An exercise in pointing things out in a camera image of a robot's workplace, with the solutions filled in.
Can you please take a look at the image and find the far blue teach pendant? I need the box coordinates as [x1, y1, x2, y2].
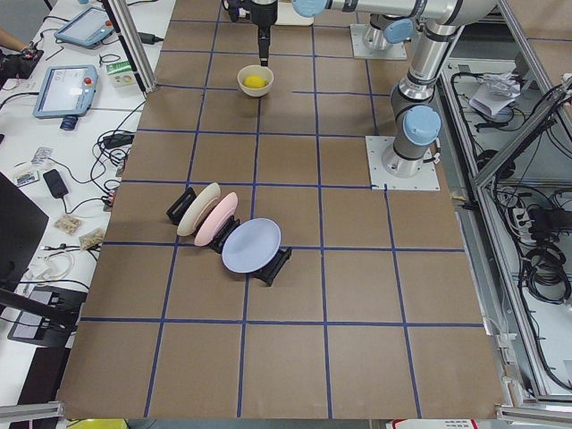
[55, 7, 114, 48]

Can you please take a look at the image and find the black monitor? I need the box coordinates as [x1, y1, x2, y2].
[0, 174, 48, 291]

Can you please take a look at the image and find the blue plate in rack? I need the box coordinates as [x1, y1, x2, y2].
[222, 218, 282, 273]

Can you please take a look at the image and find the black dish rack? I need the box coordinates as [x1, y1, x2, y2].
[166, 188, 292, 286]

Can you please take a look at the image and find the beige bowl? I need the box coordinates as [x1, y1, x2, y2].
[237, 64, 274, 97]

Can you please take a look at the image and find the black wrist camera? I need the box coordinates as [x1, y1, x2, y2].
[221, 0, 249, 22]

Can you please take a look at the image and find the black power adapter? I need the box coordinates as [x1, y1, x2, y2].
[138, 32, 164, 45]

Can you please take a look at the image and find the beige plate in rack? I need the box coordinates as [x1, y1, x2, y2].
[177, 182, 221, 237]

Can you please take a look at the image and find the person hand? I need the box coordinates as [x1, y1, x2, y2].
[11, 40, 29, 53]

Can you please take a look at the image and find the pink plate in rack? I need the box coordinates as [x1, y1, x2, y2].
[194, 192, 238, 247]

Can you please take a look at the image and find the aluminium frame post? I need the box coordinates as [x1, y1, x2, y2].
[102, 0, 157, 94]

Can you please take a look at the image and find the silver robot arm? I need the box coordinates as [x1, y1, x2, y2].
[292, 0, 496, 179]
[362, 13, 414, 52]

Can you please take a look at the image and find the cream rectangular tray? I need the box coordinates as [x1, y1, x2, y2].
[275, 8, 314, 26]

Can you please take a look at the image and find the green white carton box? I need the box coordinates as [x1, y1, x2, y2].
[105, 61, 136, 88]

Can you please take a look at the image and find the yellow lemon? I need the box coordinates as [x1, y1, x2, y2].
[242, 75, 268, 89]

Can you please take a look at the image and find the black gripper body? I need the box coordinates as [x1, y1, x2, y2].
[249, 0, 277, 26]

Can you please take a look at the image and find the near blue teach pendant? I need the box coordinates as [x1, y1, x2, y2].
[33, 64, 98, 119]

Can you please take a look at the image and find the blue teach pendant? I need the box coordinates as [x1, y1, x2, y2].
[33, 64, 98, 119]
[55, 7, 114, 48]

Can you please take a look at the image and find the black smartphone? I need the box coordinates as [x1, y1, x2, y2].
[43, 169, 69, 198]

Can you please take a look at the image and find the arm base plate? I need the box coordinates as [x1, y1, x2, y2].
[349, 24, 408, 61]
[366, 136, 441, 192]

